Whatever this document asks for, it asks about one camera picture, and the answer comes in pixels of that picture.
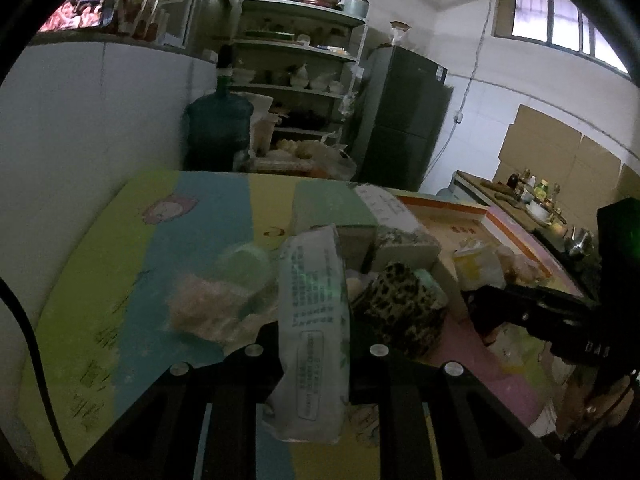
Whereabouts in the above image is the leopard print cloth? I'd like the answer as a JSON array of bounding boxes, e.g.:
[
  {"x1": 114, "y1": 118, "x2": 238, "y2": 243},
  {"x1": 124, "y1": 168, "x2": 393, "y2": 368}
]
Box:
[{"x1": 352, "y1": 262, "x2": 448, "y2": 360}]

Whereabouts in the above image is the white plush bunny toy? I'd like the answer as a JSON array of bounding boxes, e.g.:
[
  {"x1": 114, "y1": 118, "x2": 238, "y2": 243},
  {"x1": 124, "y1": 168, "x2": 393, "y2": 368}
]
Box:
[{"x1": 495, "y1": 245, "x2": 546, "y2": 287}]

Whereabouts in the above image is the kitchen counter with board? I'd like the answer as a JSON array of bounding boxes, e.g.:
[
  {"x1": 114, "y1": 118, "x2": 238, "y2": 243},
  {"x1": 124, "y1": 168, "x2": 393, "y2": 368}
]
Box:
[{"x1": 448, "y1": 171, "x2": 601, "y2": 266}]

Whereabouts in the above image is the white bowl on counter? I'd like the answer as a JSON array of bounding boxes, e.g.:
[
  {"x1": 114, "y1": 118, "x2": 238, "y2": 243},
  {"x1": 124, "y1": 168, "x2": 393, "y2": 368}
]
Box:
[{"x1": 525, "y1": 200, "x2": 551, "y2": 226}]

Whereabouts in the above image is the yellow green bottle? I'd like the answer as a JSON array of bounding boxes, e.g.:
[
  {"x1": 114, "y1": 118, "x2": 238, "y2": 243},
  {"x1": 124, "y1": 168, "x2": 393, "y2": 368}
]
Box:
[{"x1": 534, "y1": 179, "x2": 549, "y2": 203}]

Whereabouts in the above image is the orange rimmed cardboard box lid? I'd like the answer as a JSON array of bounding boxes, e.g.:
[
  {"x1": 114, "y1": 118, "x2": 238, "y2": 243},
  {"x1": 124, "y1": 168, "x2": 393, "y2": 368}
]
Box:
[{"x1": 396, "y1": 193, "x2": 560, "y2": 320}]

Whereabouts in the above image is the white printed carton box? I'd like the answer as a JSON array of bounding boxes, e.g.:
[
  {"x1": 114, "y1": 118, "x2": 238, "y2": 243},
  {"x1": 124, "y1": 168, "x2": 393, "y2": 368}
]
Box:
[{"x1": 354, "y1": 184, "x2": 442, "y2": 272}]

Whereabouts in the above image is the green topped box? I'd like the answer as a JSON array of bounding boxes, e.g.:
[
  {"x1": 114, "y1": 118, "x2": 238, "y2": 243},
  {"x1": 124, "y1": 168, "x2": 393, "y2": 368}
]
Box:
[{"x1": 291, "y1": 179, "x2": 378, "y2": 273}]

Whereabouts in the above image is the black refrigerator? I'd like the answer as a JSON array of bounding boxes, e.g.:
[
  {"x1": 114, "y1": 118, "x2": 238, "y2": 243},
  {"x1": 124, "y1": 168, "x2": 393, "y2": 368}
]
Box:
[{"x1": 349, "y1": 46, "x2": 450, "y2": 192}]

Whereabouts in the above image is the blue water jug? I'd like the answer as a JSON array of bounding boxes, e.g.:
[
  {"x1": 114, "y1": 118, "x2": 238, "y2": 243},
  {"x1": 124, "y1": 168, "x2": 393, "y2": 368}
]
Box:
[{"x1": 182, "y1": 44, "x2": 254, "y2": 172}]

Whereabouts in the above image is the yellowish plastic bag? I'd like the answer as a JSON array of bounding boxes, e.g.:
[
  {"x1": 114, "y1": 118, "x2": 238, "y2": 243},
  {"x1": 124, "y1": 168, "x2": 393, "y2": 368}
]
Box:
[{"x1": 266, "y1": 139, "x2": 357, "y2": 181}]

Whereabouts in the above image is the barred outer window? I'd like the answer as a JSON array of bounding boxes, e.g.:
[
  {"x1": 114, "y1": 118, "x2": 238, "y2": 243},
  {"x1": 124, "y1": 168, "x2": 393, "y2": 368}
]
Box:
[{"x1": 494, "y1": 0, "x2": 628, "y2": 76}]

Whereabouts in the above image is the glass jar on fridge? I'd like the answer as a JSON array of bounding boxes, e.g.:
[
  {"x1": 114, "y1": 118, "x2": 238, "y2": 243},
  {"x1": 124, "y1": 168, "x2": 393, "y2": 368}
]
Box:
[{"x1": 390, "y1": 21, "x2": 411, "y2": 47}]

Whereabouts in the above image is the amber bottle three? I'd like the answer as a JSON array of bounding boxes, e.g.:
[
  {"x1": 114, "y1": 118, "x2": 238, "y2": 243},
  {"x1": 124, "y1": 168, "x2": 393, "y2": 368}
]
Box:
[{"x1": 146, "y1": 0, "x2": 162, "y2": 42}]

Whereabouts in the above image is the grey metal shelf rack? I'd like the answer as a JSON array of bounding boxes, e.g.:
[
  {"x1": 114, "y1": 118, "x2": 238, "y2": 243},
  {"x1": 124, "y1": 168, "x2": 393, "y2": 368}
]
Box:
[{"x1": 230, "y1": 0, "x2": 369, "y2": 143}]

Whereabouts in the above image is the amber bottle two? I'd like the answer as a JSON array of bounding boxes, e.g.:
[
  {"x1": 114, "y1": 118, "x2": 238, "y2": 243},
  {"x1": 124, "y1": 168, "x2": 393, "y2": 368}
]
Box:
[{"x1": 131, "y1": 0, "x2": 156, "y2": 40}]

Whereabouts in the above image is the light green pot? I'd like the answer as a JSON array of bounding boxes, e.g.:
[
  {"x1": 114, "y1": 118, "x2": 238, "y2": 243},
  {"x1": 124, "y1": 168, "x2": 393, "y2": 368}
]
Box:
[{"x1": 343, "y1": 0, "x2": 370, "y2": 20}]

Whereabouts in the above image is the phone with lit screen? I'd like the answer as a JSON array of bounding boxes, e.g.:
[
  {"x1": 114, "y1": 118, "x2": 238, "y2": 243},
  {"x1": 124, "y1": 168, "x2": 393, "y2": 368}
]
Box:
[{"x1": 38, "y1": 0, "x2": 115, "y2": 34}]

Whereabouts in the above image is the grey framed interior window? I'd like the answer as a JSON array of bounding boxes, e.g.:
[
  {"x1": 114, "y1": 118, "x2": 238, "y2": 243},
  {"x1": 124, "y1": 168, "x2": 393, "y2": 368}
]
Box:
[{"x1": 94, "y1": 0, "x2": 237, "y2": 53}]

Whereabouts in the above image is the brown cardboard wall sheet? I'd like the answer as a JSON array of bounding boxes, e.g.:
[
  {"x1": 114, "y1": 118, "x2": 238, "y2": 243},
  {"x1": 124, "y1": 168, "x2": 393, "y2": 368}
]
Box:
[{"x1": 494, "y1": 105, "x2": 639, "y2": 232}]

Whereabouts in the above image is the black cable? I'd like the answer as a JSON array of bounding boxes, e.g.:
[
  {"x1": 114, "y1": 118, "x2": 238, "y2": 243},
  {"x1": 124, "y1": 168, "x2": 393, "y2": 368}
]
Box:
[{"x1": 0, "y1": 276, "x2": 76, "y2": 466}]

